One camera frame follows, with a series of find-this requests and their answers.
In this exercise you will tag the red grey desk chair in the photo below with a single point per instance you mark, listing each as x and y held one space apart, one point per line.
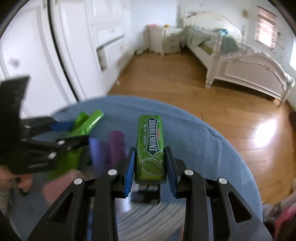
279 219

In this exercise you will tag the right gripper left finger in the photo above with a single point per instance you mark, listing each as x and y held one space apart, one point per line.
86 209

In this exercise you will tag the white nightstand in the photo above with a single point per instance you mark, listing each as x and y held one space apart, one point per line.
164 40

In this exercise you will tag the green Doublemint gum pack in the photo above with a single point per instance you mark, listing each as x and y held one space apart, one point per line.
150 162

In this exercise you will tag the green plastic wrapper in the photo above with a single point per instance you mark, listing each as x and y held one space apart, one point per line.
83 125

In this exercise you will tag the window with striped blind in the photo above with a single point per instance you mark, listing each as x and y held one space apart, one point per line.
266 31

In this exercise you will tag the white wardrobe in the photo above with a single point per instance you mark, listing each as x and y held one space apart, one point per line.
72 51

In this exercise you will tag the white wooden bed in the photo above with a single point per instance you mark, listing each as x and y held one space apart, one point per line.
249 66

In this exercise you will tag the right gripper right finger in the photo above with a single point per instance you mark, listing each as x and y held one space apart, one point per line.
214 208

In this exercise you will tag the round blue tablecloth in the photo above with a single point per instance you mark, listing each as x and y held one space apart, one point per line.
200 146

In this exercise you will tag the purple bag roll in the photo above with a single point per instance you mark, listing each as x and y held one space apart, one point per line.
116 148

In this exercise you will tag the green blanket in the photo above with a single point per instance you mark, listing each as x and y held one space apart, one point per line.
206 40

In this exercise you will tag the person's left hand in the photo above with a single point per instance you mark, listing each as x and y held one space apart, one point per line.
23 182

